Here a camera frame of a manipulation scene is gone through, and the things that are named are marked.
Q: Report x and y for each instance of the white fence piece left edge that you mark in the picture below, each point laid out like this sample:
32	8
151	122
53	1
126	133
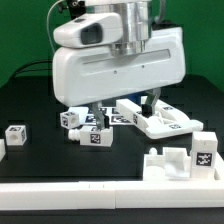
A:
2	149

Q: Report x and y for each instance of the white fence bar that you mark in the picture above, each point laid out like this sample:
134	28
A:
219	168
111	195

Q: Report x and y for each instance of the white chair seat block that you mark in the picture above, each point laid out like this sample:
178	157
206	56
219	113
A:
172	164

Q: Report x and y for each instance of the white front fence bar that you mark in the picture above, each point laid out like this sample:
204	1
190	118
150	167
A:
111	195

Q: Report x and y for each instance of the white chair back frame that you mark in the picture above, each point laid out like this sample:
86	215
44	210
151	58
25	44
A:
166	122

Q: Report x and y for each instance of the white right fence bar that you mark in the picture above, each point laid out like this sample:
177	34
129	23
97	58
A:
219	168

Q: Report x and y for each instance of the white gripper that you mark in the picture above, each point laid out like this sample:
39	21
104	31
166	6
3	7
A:
86	71

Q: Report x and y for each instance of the flat white tagged plate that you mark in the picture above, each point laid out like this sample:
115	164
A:
86	116

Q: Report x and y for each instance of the small white cube block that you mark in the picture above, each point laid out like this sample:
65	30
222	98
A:
16	135

